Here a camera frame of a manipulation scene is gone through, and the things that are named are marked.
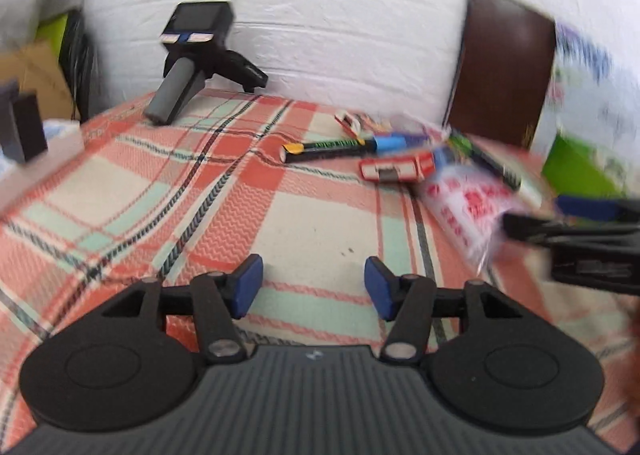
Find red and white box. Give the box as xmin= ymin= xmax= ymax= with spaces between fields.
xmin=359 ymin=151 xmax=437 ymax=184

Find clear bag with red print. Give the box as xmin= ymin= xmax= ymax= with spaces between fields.
xmin=417 ymin=159 xmax=532 ymax=272

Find blue cylinder stick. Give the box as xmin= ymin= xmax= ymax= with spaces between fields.
xmin=372 ymin=133 xmax=432 ymax=156

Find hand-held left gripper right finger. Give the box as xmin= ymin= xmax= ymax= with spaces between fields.
xmin=364 ymin=256 xmax=527 ymax=363

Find brown cardboard box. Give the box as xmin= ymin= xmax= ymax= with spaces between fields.
xmin=0 ymin=40 xmax=81 ymax=136

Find lime green object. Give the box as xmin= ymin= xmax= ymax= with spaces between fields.
xmin=36 ymin=12 xmax=69 ymax=63

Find dark rectangular blocks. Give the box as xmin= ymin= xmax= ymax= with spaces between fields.
xmin=0 ymin=82 xmax=50 ymax=164

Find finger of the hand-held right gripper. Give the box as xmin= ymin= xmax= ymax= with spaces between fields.
xmin=556 ymin=194 xmax=640 ymax=223
xmin=501 ymin=213 xmax=640 ymax=250

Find small red white packet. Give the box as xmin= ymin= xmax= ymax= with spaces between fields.
xmin=334 ymin=111 xmax=393 ymax=138

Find black marker with yellow end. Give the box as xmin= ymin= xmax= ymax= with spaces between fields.
xmin=281 ymin=136 xmax=379 ymax=165

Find green cardboard box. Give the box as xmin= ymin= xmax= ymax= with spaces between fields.
xmin=542 ymin=132 xmax=632 ymax=199

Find brown wooden headboard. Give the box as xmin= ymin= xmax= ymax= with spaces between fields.
xmin=442 ymin=0 xmax=557 ymax=151

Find green and black marker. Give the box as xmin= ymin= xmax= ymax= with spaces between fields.
xmin=446 ymin=130 xmax=524 ymax=192

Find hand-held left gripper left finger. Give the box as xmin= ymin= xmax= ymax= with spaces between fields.
xmin=102 ymin=254 xmax=264 ymax=363

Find plaid blanket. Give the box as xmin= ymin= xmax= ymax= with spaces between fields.
xmin=0 ymin=88 xmax=640 ymax=455

